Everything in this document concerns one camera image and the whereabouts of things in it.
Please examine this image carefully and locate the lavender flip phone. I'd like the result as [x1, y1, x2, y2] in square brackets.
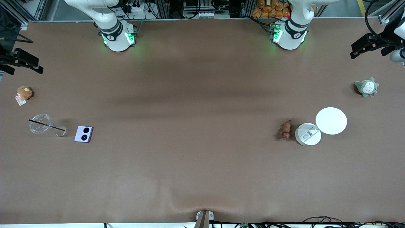
[74, 126, 94, 143]

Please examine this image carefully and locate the brown lion statue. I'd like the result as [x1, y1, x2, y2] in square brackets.
[280, 120, 292, 140]

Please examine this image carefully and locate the small brown plush with tag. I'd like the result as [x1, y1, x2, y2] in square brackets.
[15, 86, 34, 106]

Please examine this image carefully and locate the grey green Totoro plush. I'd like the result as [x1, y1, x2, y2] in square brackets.
[354, 77, 379, 98]

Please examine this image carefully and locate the clear plastic cup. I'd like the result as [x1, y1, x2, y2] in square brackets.
[29, 114, 67, 137]

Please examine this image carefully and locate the black drinking straw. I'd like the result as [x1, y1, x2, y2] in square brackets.
[28, 119, 67, 131]

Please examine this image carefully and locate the orange stuffed toys pile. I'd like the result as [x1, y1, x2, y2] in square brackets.
[252, 0, 291, 19]

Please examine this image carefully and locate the white power strip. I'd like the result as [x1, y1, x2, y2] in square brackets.
[124, 2, 150, 15]

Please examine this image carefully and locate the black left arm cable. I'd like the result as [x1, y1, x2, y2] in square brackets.
[364, 0, 405, 43]

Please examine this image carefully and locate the aluminium frame bar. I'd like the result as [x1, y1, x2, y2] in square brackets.
[9, 0, 48, 30]

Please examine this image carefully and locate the aluminium frame post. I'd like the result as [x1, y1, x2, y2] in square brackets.
[242, 0, 253, 18]
[153, 0, 170, 19]

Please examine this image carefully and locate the aluminium table edge rail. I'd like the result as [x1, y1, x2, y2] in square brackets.
[28, 18, 380, 22]

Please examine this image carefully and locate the black cable bundle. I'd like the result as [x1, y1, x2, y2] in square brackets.
[302, 216, 405, 228]

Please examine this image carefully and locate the camera mounting pole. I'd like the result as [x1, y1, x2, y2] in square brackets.
[196, 210, 215, 228]

